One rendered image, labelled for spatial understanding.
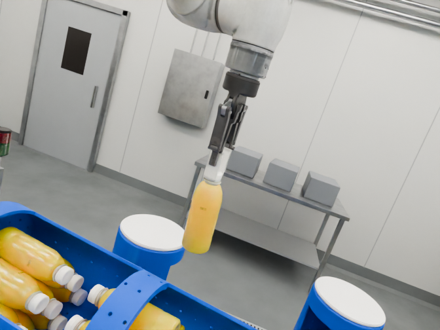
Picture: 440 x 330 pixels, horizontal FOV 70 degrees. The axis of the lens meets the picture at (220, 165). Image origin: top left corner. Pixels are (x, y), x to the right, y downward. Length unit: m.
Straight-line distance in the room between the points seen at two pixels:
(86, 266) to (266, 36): 0.74
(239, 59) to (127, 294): 0.51
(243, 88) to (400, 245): 3.95
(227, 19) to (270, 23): 0.09
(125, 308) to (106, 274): 0.28
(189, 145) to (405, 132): 2.57
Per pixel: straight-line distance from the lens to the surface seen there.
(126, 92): 4.46
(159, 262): 1.25
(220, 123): 0.63
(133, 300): 0.67
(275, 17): 0.64
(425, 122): 4.20
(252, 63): 0.64
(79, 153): 4.85
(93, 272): 0.96
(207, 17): 0.70
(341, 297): 1.42
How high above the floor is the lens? 1.65
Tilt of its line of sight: 13 degrees down
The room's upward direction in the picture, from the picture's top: 18 degrees clockwise
